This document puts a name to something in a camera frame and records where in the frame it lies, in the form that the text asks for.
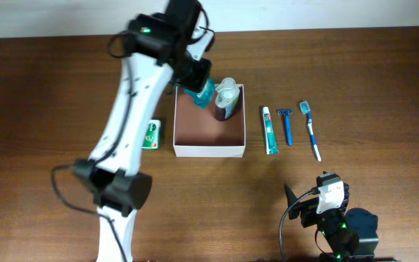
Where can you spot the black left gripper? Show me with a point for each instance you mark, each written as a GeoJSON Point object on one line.
{"type": "Point", "coordinates": [196, 76]}

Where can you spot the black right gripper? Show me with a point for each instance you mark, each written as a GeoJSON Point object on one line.
{"type": "Point", "coordinates": [305, 206]}

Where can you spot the teal mouthwash bottle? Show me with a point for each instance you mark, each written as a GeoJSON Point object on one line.
{"type": "Point", "coordinates": [203, 98]}

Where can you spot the clear bottle dark liquid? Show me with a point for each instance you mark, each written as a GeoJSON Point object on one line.
{"type": "Point", "coordinates": [227, 99]}

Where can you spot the white teal toothpaste tube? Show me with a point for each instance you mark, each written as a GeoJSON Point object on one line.
{"type": "Point", "coordinates": [271, 145]}

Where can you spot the green soap box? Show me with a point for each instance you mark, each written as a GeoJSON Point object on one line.
{"type": "Point", "coordinates": [152, 135]}

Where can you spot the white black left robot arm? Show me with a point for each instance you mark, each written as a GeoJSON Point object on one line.
{"type": "Point", "coordinates": [156, 50]}

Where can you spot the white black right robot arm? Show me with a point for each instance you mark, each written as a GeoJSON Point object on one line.
{"type": "Point", "coordinates": [350, 234]}

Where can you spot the white cardboard box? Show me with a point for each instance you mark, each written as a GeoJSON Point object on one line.
{"type": "Point", "coordinates": [197, 133]}

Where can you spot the blue disposable razor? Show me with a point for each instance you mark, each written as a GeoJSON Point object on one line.
{"type": "Point", "coordinates": [287, 126]}

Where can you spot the blue white toothbrush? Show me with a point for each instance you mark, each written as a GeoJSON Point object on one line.
{"type": "Point", "coordinates": [305, 109]}

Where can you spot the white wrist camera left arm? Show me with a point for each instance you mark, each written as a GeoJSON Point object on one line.
{"type": "Point", "coordinates": [197, 50]}

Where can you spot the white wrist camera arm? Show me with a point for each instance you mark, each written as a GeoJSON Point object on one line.
{"type": "Point", "coordinates": [197, 50]}
{"type": "Point", "coordinates": [331, 192]}

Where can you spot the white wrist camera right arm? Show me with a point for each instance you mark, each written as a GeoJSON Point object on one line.
{"type": "Point", "coordinates": [331, 192]}

